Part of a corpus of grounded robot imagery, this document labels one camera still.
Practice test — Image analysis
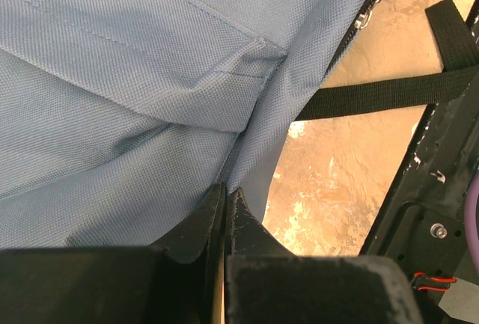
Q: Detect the blue student backpack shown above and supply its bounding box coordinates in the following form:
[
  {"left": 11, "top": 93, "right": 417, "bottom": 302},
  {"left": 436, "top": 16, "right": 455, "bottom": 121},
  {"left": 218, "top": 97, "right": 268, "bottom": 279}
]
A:
[{"left": 0, "top": 0, "right": 479, "bottom": 250}]

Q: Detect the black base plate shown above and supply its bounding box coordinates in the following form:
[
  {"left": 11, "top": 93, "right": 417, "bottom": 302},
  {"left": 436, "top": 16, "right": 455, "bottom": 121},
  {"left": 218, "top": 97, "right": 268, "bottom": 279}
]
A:
[{"left": 361, "top": 0, "right": 478, "bottom": 323}]

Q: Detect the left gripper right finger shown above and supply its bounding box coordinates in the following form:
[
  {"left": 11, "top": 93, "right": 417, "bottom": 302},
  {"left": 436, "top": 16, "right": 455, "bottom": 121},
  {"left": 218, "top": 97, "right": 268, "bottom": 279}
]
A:
[{"left": 225, "top": 189, "right": 423, "bottom": 323}]

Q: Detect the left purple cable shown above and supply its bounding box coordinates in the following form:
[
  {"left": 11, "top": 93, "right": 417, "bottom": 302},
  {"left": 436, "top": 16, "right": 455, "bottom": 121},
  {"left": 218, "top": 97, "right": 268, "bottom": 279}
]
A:
[{"left": 463, "top": 174, "right": 479, "bottom": 272}]

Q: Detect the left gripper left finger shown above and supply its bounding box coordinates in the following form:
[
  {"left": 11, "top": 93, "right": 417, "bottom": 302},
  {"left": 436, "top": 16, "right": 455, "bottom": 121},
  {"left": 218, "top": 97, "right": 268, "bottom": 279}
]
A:
[{"left": 1, "top": 184, "right": 226, "bottom": 323}]

